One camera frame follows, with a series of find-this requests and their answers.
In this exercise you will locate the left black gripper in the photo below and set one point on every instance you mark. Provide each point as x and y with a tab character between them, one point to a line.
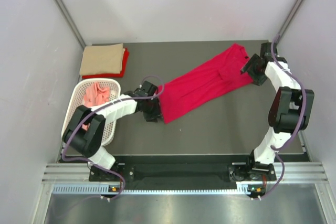
156	113

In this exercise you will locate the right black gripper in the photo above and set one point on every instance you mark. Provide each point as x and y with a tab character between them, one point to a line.
248	68

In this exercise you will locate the crimson t shirt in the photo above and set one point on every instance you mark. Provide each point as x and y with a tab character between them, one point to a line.
204	83

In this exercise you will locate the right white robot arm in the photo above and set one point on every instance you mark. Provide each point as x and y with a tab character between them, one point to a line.
289	112

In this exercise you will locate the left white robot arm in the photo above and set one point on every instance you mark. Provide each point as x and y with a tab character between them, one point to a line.
90	127

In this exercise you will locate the pink crumpled t shirt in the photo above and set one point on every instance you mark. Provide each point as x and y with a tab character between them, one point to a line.
96	95

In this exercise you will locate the folded red t shirt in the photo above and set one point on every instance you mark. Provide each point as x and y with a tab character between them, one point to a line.
112	75

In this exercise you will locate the folded beige t shirt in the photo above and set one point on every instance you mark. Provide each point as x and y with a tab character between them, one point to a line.
102	59

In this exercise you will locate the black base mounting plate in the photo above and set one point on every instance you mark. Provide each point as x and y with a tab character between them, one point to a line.
178	172

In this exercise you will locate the white plastic laundry basket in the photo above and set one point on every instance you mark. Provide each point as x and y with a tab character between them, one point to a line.
77	97

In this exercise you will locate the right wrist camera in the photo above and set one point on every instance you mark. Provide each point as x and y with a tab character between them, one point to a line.
265	53

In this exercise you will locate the right aluminium frame post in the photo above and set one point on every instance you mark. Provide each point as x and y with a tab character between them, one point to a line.
297	4

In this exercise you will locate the aluminium frame post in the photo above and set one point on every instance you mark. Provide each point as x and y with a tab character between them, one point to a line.
297	4
70	22

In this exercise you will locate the left aluminium frame post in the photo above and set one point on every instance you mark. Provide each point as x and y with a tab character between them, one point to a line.
70	22

